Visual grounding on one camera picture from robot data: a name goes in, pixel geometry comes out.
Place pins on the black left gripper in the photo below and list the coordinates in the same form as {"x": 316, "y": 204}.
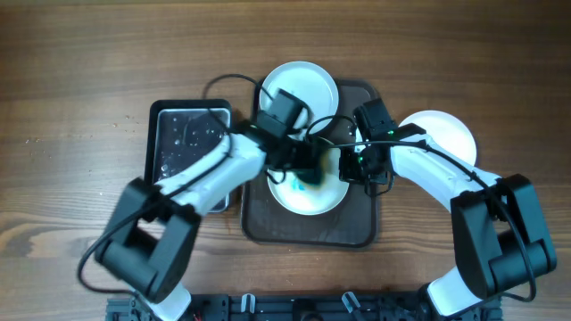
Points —
{"x": 307, "y": 160}

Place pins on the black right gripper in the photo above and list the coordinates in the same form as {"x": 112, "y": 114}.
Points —
{"x": 349, "y": 173}

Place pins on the green yellow sponge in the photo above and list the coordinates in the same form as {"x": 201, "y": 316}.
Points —
{"x": 312, "y": 174}

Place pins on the white plate top blue stain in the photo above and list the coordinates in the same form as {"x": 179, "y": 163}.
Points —
{"x": 310, "y": 83}

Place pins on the white plate blue stain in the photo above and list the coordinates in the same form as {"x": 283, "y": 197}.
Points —
{"x": 310, "y": 83}
{"x": 448, "y": 131}

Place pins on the white plate front blue stain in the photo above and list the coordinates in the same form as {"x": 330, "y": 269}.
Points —
{"x": 448, "y": 131}

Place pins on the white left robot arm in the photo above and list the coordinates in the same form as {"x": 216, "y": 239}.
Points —
{"x": 150, "y": 237}

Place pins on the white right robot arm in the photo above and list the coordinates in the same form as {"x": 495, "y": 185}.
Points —
{"x": 500, "y": 235}

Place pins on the large brown serving tray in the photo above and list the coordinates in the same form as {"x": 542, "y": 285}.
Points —
{"x": 352, "y": 224}

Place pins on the small black water tray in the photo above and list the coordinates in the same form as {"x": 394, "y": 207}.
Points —
{"x": 182, "y": 132}

